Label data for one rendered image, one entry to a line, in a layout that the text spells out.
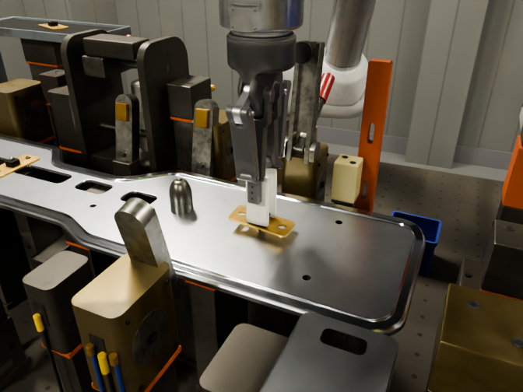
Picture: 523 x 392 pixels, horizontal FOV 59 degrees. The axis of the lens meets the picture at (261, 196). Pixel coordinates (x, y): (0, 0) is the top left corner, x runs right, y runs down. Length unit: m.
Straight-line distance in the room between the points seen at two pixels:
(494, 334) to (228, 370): 0.24
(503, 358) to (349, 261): 0.22
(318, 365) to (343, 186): 0.30
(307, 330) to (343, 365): 0.05
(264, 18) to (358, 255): 0.30
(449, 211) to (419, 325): 0.47
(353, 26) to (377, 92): 0.57
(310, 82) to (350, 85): 0.63
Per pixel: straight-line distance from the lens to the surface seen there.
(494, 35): 3.22
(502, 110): 3.33
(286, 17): 0.49
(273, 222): 0.61
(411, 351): 0.90
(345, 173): 0.66
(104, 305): 0.46
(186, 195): 0.65
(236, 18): 0.49
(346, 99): 1.34
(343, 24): 1.21
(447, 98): 3.15
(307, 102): 0.69
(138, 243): 0.48
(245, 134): 0.50
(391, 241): 0.62
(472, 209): 1.37
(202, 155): 0.79
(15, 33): 1.20
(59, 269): 0.61
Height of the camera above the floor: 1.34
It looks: 29 degrees down
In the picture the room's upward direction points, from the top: straight up
